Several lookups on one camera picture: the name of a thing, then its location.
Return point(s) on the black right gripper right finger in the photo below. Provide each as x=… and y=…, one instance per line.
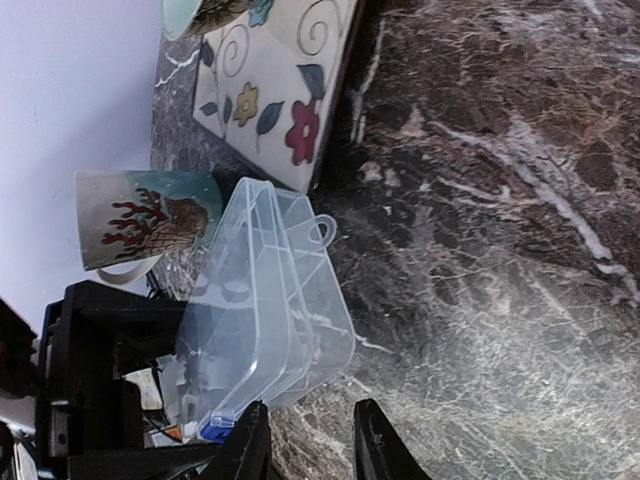
x=379, y=452

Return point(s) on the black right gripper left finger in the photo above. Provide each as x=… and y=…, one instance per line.
x=246, y=454

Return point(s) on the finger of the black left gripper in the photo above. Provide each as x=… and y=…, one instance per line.
x=89, y=417

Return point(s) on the clear plastic pill organizer box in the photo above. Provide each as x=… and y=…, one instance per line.
x=266, y=321

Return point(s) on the beige printed ceramic mug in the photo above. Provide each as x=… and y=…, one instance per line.
x=128, y=220

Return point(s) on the square floral ceramic plate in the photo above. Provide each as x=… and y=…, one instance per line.
x=266, y=84

